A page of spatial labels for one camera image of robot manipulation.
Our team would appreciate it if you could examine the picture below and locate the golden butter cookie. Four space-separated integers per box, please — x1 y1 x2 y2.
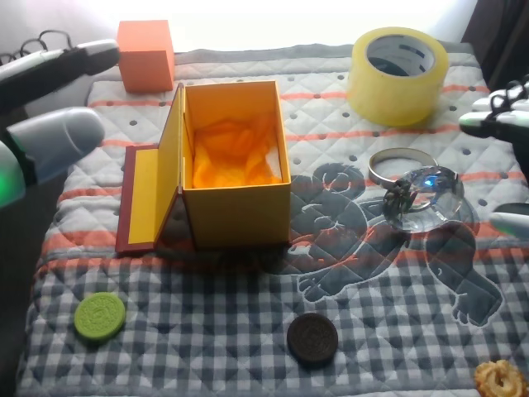
474 359 523 397

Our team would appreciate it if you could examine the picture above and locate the metal ring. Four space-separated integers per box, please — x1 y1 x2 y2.
367 147 466 233

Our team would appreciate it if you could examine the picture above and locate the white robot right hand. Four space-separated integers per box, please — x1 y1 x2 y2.
459 74 529 238

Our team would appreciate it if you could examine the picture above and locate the orange tissue lining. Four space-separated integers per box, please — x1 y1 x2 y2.
190 117 284 189

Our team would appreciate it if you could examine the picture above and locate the black coiled cable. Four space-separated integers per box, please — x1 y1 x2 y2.
15 28 80 55

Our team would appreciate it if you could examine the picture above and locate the yellow box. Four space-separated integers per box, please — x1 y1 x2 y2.
115 80 293 254

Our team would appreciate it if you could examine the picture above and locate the orange cube block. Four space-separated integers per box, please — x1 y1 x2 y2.
116 19 175 94

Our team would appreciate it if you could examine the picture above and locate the yellow packing tape roll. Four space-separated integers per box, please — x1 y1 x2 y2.
346 26 450 127

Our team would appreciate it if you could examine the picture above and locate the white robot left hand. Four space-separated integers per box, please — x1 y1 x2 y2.
0 39 122 208

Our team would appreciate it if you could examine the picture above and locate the green sandwich cookie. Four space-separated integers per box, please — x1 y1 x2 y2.
74 291 126 347

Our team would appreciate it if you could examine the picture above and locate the grey quilt with bear print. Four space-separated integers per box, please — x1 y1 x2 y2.
16 41 529 397

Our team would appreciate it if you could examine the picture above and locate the dark brown sandwich cookie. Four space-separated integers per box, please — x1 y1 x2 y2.
286 313 340 366

